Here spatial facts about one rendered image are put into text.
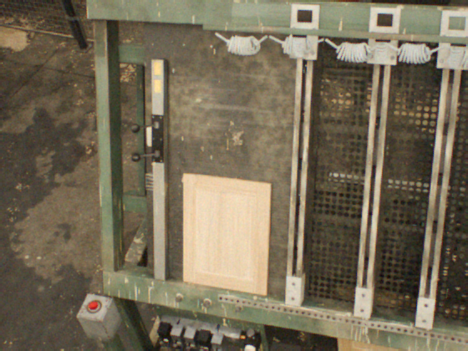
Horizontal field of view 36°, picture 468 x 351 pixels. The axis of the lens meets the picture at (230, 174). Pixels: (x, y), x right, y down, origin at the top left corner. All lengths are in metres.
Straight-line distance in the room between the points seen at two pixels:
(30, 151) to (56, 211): 0.70
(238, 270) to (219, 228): 0.20
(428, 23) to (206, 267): 1.34
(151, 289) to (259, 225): 0.59
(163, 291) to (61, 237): 1.68
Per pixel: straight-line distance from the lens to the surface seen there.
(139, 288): 3.18
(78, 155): 5.21
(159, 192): 2.98
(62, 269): 4.54
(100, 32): 2.94
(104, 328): 3.09
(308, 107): 2.65
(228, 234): 2.95
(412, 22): 2.53
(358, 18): 2.55
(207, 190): 2.92
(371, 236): 2.74
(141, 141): 3.06
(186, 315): 3.16
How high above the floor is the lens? 3.35
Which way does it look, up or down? 45 degrees down
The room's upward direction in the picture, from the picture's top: 12 degrees counter-clockwise
